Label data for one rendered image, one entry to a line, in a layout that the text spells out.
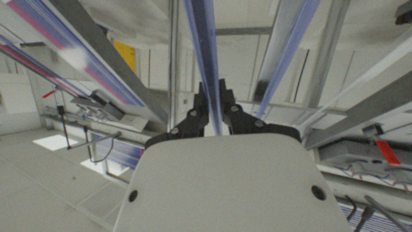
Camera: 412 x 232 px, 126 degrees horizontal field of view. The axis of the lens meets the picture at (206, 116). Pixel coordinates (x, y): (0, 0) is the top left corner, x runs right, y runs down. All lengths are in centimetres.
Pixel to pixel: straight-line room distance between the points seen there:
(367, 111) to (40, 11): 86
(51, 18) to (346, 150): 93
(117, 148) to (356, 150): 126
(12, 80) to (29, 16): 350
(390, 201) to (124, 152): 142
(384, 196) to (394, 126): 42
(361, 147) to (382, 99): 19
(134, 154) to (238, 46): 200
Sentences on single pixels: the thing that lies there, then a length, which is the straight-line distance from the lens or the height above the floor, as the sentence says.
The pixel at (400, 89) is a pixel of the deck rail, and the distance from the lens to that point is 47.
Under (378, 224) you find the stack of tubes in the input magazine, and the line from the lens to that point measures 95.
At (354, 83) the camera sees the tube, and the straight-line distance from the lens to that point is 28.
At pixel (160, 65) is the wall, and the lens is 265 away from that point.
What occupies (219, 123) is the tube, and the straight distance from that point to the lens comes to 16.
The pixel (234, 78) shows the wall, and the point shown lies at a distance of 206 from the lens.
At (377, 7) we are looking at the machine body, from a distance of 81.
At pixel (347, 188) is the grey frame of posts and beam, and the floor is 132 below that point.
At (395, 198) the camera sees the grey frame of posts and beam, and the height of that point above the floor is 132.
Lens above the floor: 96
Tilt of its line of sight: 14 degrees up
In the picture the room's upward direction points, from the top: 175 degrees counter-clockwise
